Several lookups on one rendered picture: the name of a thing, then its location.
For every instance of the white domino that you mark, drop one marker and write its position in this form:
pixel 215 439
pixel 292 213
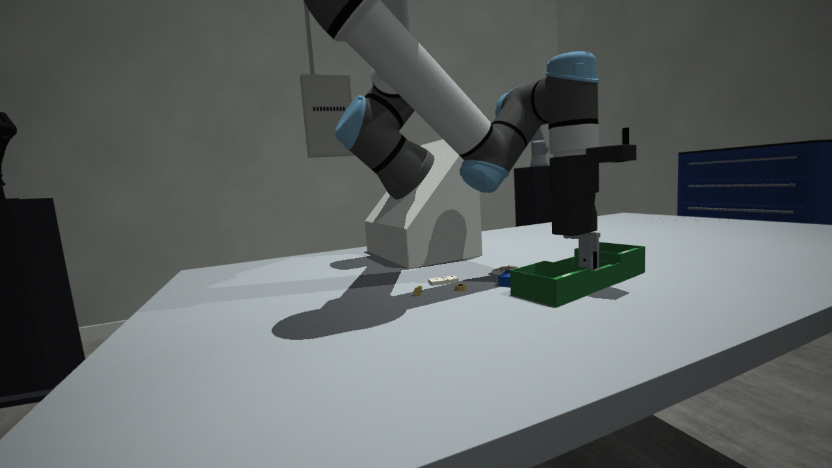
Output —
pixel 502 269
pixel 443 280

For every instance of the blue 9v battery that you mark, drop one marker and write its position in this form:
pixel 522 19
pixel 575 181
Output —
pixel 504 279

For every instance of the green three-compartment bin rack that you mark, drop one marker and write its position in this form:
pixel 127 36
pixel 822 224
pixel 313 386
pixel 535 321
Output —
pixel 558 283

